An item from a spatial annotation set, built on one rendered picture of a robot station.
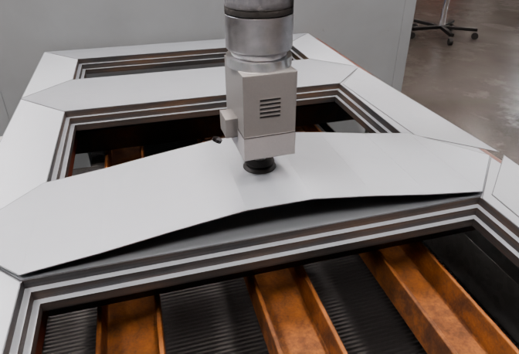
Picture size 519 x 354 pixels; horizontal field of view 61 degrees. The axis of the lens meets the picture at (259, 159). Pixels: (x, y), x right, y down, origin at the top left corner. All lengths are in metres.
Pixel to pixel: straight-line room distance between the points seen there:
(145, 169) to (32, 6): 0.80
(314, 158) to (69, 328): 0.53
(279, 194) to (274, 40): 0.18
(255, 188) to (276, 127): 0.08
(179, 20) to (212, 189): 0.85
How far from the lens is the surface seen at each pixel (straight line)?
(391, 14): 1.54
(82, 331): 0.87
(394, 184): 0.59
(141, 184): 0.59
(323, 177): 0.56
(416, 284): 0.74
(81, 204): 0.59
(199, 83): 0.98
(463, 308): 0.70
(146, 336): 0.66
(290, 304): 0.68
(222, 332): 0.81
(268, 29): 0.47
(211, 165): 0.58
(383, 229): 0.58
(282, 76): 0.49
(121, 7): 1.31
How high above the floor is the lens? 1.19
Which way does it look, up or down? 30 degrees down
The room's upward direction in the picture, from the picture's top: straight up
